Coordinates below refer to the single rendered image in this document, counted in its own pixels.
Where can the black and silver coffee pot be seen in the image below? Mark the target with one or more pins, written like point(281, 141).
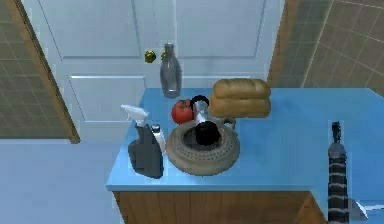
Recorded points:
point(206, 133)

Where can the brass door knob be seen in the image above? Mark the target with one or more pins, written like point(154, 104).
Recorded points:
point(163, 55)
point(150, 56)

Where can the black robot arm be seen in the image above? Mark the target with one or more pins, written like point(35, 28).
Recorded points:
point(337, 180)

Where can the red tomato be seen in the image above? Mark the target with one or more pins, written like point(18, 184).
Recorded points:
point(181, 112)

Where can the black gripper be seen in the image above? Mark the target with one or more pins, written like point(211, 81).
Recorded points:
point(336, 131)

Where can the blue topped wooden counter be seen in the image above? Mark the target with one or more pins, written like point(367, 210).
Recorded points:
point(283, 150)

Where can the white panelled door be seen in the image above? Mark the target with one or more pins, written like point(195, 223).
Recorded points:
point(220, 33)
point(100, 50)

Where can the beige dish with rim holes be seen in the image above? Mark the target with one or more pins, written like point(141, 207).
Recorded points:
point(203, 161)

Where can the brown bread loaf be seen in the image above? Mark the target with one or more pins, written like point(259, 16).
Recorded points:
point(240, 98)

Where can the grey spray bottle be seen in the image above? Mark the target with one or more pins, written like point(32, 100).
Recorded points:
point(146, 156)

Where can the clear glass bottle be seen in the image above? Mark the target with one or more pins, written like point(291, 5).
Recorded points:
point(170, 75)

